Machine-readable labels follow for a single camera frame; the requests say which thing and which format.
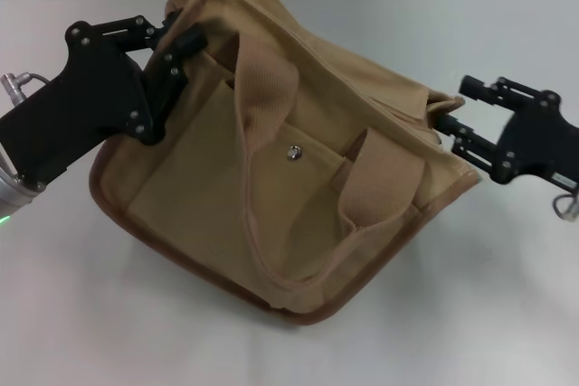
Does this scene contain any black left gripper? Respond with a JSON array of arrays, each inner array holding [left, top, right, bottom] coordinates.
[[0, 6, 208, 184]]

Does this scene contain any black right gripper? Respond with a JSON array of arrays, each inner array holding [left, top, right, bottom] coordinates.
[[433, 73, 579, 193]]

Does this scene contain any khaki canvas food bag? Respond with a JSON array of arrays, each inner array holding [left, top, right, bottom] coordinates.
[[88, 0, 480, 328]]

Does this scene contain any right arm connector cable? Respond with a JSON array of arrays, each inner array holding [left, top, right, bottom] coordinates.
[[549, 191, 579, 221]]

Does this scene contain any arm connector cable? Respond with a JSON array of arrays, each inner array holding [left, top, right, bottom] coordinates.
[[549, 191, 579, 221], [0, 70, 51, 98]]

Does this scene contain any left arm connector cable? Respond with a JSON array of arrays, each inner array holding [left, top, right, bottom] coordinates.
[[0, 70, 51, 98]]

